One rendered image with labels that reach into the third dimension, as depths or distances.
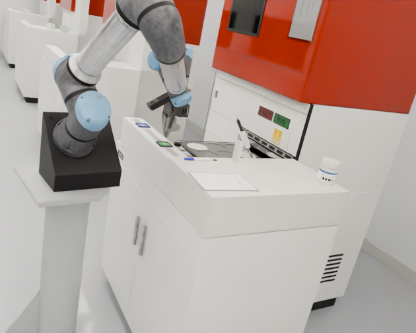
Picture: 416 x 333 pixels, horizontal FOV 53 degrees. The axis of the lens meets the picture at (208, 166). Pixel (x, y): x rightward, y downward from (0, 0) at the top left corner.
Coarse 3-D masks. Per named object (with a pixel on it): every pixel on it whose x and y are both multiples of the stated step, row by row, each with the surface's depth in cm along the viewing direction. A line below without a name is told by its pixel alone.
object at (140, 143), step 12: (132, 120) 197; (144, 120) 202; (132, 132) 190; (144, 132) 183; (156, 132) 187; (132, 144) 190; (144, 144) 178; (156, 144) 170; (132, 156) 190; (144, 156) 178; (156, 156) 166; (168, 156) 159; (180, 156) 162; (144, 168) 178; (156, 168) 166; (156, 180) 166
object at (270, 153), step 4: (240, 140) 224; (248, 140) 216; (252, 140) 214; (252, 144) 213; (256, 144) 210; (260, 144) 210; (256, 148) 210; (260, 148) 208; (264, 148) 205; (264, 152) 205; (268, 152) 202; (272, 152) 200; (272, 156) 200; (276, 156) 197; (280, 156) 196
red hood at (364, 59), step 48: (240, 0) 215; (288, 0) 184; (336, 0) 165; (384, 0) 177; (240, 48) 216; (288, 48) 184; (336, 48) 175; (384, 48) 188; (288, 96) 185; (336, 96) 186; (384, 96) 201
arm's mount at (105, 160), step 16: (48, 112) 149; (64, 112) 152; (48, 128) 146; (48, 144) 145; (96, 144) 155; (112, 144) 158; (48, 160) 146; (64, 160) 145; (80, 160) 148; (96, 160) 152; (112, 160) 156; (48, 176) 147; (64, 176) 143; (80, 176) 147; (96, 176) 151; (112, 176) 155
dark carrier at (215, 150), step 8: (184, 144) 199; (208, 144) 207; (216, 144) 210; (224, 144) 212; (232, 144) 215; (200, 152) 192; (208, 152) 195; (216, 152) 197; (224, 152) 200; (232, 152) 202; (248, 152) 207
